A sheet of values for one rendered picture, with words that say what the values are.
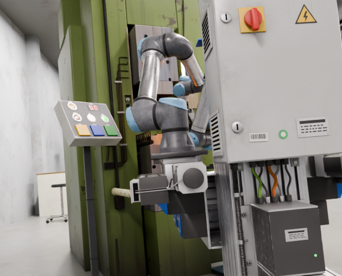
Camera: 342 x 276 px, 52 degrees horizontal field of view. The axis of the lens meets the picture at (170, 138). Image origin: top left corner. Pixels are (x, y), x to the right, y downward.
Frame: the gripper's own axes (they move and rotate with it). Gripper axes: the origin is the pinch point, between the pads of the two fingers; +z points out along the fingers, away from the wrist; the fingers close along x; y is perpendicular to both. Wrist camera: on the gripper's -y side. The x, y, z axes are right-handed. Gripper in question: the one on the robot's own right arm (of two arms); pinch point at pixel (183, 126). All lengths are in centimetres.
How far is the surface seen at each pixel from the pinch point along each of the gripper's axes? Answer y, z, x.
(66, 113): -12, 7, -70
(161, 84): -34.1, 27.3, -0.8
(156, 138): 4.5, 27.7, -8.2
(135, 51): -59, 31, -17
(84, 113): -12, 12, -59
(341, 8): -250, 269, 495
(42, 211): 86, 517, -65
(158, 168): 25.3, 21.9, -11.3
